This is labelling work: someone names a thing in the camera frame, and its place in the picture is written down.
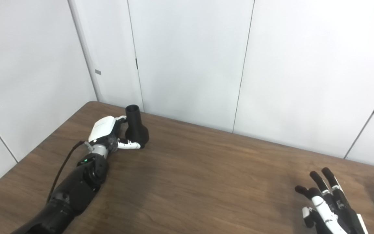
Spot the black nozzle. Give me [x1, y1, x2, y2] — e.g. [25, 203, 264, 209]
[125, 105, 149, 149]

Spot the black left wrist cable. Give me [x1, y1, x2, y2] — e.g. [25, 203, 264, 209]
[46, 141, 93, 202]

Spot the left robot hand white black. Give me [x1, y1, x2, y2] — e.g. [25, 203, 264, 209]
[88, 115, 142, 151]

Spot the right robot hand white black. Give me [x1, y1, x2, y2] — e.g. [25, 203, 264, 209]
[295, 167, 369, 234]

